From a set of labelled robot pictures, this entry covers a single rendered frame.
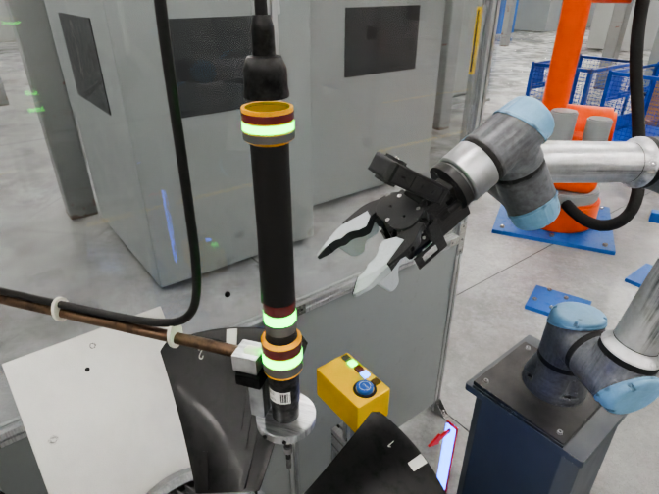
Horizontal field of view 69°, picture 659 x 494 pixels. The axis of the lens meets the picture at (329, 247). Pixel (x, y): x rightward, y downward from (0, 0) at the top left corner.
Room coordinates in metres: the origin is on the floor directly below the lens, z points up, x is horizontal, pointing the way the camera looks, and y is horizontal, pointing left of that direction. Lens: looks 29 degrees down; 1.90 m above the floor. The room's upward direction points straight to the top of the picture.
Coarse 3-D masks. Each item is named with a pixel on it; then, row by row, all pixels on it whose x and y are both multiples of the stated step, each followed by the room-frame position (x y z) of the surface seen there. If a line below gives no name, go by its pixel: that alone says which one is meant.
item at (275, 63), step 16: (256, 16) 0.39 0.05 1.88; (256, 32) 0.39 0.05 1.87; (272, 32) 0.39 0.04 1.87; (256, 48) 0.39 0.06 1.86; (272, 48) 0.39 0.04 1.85; (256, 64) 0.38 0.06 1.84; (272, 64) 0.39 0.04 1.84; (256, 80) 0.38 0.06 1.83; (272, 80) 0.38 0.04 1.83; (256, 96) 0.38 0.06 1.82; (272, 96) 0.38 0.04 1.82; (288, 96) 0.40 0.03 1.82; (272, 384) 0.39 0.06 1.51; (288, 384) 0.38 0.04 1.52; (272, 400) 0.39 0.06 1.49; (288, 400) 0.38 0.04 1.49; (288, 416) 0.38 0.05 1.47
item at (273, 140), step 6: (294, 132) 0.40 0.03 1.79; (246, 138) 0.38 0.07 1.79; (252, 138) 0.38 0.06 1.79; (258, 138) 0.38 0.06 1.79; (264, 138) 0.38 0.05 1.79; (270, 138) 0.38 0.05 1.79; (276, 138) 0.38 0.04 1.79; (282, 138) 0.38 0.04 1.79; (288, 138) 0.39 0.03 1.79; (258, 144) 0.38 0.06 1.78; (264, 144) 0.38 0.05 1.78; (270, 144) 0.38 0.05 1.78
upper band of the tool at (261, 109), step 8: (248, 104) 0.41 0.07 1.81; (256, 104) 0.42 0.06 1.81; (264, 104) 0.42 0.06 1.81; (280, 104) 0.42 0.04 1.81; (288, 104) 0.41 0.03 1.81; (248, 112) 0.38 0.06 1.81; (256, 112) 0.38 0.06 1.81; (264, 112) 0.38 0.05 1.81; (272, 112) 0.38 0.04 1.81; (280, 112) 0.38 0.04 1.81; (288, 112) 0.39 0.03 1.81; (264, 136) 0.38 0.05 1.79; (256, 144) 0.38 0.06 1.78; (280, 144) 0.38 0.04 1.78
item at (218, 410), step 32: (160, 352) 0.57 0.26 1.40; (192, 352) 0.57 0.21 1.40; (192, 384) 0.53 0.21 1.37; (224, 384) 0.52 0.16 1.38; (192, 416) 0.50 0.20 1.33; (224, 416) 0.49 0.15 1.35; (192, 448) 0.47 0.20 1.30; (224, 448) 0.46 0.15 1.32; (256, 448) 0.45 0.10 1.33; (224, 480) 0.43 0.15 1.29; (256, 480) 0.42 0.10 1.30
